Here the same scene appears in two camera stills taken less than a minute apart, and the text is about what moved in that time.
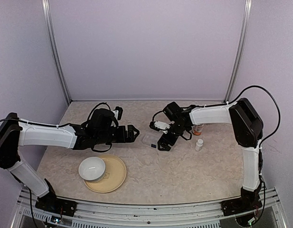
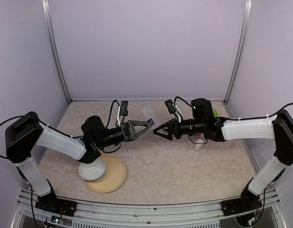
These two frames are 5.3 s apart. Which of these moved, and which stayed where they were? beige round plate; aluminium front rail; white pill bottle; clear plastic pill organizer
Moved: clear plastic pill organizer
Stayed: white pill bottle; aluminium front rail; beige round plate
